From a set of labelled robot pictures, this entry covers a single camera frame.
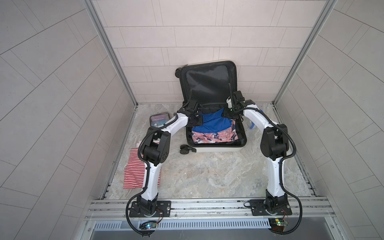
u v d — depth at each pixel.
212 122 0.95
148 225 0.64
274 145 0.55
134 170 0.81
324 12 0.73
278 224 0.68
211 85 0.97
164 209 0.71
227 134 0.92
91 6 0.71
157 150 0.54
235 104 0.79
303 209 0.71
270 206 0.64
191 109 0.77
